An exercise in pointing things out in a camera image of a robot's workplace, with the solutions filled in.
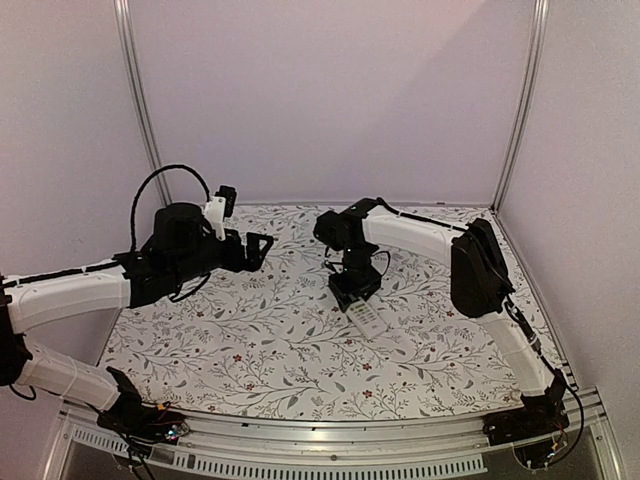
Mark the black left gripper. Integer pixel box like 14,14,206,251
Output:
170,229,273,286

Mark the white remote control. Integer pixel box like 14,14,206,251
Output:
346,299,388,340

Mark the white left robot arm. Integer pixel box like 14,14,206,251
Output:
1,197,274,434

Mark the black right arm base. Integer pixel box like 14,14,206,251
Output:
482,387,569,446

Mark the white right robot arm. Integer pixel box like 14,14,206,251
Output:
313,198,568,436

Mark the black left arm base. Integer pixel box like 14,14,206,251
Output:
97,367,189,444

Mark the floral patterned table mat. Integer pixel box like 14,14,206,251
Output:
100,205,561,421

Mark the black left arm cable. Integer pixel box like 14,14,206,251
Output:
129,163,212,256

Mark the aluminium front rail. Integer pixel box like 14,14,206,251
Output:
43,389,625,479

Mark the left aluminium frame post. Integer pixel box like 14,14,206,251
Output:
112,0,175,214

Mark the aluminium frame post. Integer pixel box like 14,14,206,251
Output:
491,0,550,214
112,0,175,214

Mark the right aluminium frame post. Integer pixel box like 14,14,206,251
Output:
491,0,550,214

